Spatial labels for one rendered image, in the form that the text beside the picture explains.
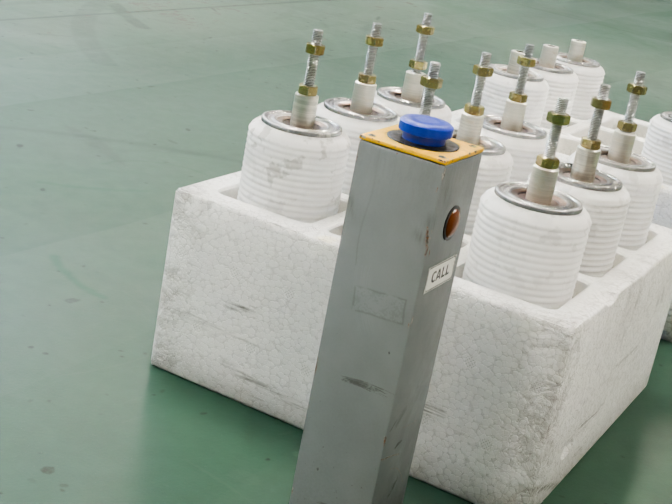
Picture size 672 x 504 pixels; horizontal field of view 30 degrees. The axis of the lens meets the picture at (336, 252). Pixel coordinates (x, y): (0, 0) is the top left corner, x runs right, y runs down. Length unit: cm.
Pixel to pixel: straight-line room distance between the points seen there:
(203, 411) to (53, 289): 29
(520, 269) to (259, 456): 27
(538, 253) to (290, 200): 24
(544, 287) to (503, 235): 6
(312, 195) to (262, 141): 7
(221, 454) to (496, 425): 23
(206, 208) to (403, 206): 29
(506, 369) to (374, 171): 23
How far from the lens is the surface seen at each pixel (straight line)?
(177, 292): 118
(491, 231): 105
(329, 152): 113
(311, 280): 110
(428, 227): 89
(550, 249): 104
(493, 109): 163
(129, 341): 127
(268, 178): 113
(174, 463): 106
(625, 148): 128
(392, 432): 96
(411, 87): 136
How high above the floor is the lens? 52
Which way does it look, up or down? 19 degrees down
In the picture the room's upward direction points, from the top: 11 degrees clockwise
